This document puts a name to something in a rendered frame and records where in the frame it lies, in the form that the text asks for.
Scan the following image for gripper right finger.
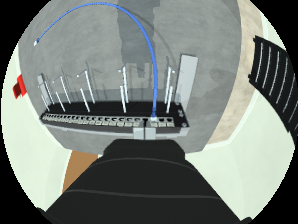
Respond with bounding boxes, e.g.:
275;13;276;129
145;121;156;140

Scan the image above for blue patch cord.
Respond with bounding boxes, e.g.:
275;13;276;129
38;2;158;112

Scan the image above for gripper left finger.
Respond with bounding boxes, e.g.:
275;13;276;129
133;121;145;140

